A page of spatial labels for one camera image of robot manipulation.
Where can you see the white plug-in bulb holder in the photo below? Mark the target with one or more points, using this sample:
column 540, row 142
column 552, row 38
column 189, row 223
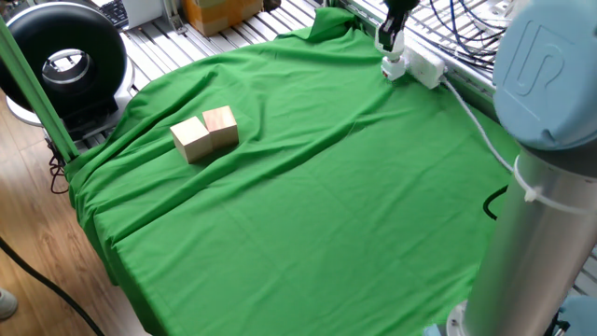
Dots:
column 394, row 69

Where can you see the white power strip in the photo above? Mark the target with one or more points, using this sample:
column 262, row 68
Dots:
column 426, row 67

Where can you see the white LED bulb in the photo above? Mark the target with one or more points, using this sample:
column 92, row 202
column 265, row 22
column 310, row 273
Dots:
column 398, row 46

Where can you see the black keyboard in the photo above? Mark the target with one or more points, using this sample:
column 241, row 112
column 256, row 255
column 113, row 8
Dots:
column 116, row 11

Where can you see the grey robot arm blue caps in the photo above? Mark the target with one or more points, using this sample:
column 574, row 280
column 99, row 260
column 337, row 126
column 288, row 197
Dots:
column 536, row 233

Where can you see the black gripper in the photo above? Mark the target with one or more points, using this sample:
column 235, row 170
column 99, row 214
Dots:
column 401, row 5

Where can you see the reddish wooden cube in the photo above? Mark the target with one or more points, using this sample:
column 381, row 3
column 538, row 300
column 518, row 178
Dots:
column 221, row 126

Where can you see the white box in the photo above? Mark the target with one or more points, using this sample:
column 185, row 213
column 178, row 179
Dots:
column 142, row 11

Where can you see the cardboard box yellow tape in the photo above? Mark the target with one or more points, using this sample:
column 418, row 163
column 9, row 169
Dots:
column 219, row 16

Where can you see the green frame post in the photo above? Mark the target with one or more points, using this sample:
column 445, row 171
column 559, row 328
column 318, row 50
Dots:
column 32, row 88

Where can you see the white shoe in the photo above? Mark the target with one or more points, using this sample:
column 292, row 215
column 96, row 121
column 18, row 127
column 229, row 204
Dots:
column 7, row 303

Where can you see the green cloth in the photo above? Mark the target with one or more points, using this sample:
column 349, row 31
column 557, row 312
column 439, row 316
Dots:
column 280, row 256

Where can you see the pale wooden cube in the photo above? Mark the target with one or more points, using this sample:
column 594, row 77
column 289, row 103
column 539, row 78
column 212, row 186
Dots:
column 191, row 140

